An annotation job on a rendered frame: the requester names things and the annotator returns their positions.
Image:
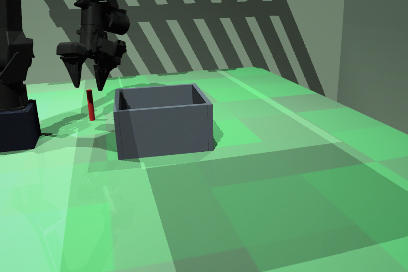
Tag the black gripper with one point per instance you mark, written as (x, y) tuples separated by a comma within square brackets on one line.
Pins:
[(74, 54)]

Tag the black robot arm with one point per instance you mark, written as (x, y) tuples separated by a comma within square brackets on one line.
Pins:
[(16, 51)]

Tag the red peg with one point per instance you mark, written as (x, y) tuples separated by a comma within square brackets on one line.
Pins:
[(90, 105)]

